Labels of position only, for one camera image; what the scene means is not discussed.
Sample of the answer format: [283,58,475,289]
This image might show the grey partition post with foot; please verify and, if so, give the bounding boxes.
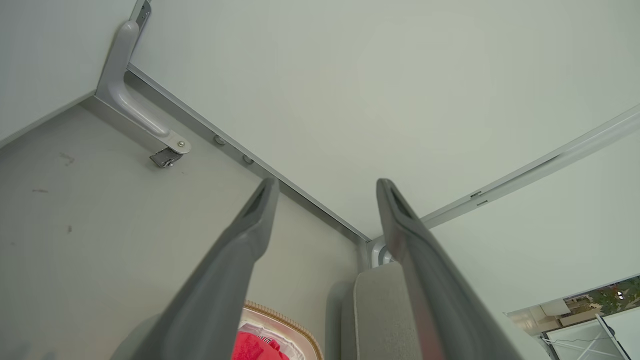
[369,235,401,269]
[95,0,192,169]

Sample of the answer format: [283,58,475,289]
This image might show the white basket liner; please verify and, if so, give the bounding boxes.
[239,309,307,360]

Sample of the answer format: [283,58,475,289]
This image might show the red shorts with white trim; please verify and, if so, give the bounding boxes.
[231,331,291,360]

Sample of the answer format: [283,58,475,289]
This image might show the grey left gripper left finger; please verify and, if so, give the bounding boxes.
[110,177,280,360]

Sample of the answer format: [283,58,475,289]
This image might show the wicker laundry basket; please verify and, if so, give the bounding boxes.
[242,300,324,360]

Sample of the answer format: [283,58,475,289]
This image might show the grey partition base rail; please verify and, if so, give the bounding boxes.
[419,102,640,231]
[122,64,372,247]

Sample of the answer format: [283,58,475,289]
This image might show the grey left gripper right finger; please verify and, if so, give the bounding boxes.
[376,178,524,360]

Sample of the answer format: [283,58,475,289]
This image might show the grey fabric sofa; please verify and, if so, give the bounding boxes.
[325,262,426,360]

